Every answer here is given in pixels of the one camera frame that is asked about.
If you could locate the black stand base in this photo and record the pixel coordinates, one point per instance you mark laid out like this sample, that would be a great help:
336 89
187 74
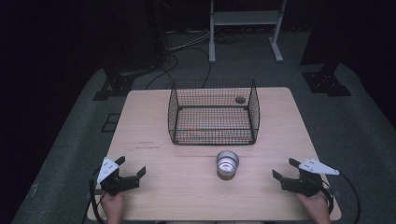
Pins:
327 82
113 85

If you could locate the person's left hand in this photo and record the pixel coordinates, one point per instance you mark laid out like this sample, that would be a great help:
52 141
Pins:
113 207

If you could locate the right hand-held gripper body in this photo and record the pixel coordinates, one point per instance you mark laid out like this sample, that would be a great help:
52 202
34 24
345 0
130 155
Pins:
303 184

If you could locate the white metal stand frame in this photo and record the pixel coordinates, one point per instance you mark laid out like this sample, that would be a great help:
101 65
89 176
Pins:
246 18

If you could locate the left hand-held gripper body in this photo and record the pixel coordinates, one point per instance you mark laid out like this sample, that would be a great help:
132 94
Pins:
115 184

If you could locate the shiny metal cup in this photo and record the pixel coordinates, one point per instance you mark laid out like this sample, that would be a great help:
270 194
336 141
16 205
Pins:
227 165

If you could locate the person's right hand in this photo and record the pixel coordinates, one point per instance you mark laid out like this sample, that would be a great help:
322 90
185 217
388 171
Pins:
314 207

